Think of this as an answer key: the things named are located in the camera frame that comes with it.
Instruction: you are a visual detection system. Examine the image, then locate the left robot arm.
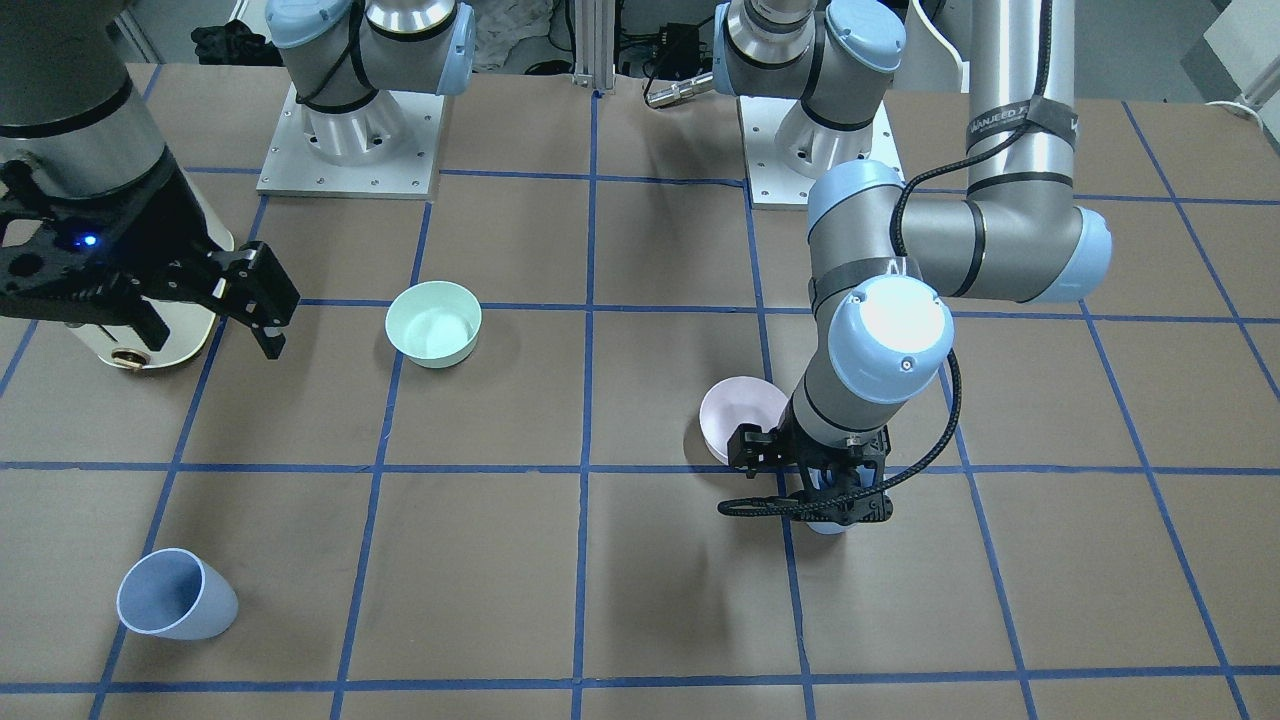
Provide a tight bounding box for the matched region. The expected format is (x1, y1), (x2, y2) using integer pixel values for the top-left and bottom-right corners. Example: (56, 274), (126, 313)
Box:
(713, 1), (1112, 532)

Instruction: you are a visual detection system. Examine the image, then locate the blue cup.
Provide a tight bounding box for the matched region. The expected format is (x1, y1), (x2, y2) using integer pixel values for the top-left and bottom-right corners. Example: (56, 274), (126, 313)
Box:
(115, 548), (239, 641)
(794, 468), (852, 536)

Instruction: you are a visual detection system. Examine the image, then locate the cream toaster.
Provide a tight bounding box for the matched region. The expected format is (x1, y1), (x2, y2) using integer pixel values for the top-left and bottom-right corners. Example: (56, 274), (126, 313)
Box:
(60, 231), (241, 375)

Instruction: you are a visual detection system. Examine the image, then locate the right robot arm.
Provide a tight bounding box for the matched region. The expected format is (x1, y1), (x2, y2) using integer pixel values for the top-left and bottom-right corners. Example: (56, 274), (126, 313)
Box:
(1, 1), (476, 369)

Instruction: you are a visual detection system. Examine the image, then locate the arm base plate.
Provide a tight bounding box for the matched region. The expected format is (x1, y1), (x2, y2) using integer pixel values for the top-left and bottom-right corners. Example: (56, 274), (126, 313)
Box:
(256, 88), (451, 201)
(737, 96), (905, 211)

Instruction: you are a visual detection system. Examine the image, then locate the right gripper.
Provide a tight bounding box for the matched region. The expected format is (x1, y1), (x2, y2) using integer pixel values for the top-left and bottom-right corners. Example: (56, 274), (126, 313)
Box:
(1, 150), (301, 360)

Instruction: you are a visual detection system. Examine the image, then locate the green bowl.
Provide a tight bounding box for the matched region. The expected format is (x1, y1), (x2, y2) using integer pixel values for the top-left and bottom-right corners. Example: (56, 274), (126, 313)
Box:
(384, 281), (483, 369)

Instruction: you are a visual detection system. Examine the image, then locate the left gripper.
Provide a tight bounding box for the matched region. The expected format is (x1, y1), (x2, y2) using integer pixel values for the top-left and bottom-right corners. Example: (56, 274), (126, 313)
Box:
(728, 409), (893, 525)

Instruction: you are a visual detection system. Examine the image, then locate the pink bowl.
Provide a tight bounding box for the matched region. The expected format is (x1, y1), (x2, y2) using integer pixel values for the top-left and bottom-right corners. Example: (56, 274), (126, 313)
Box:
(698, 375), (788, 466)

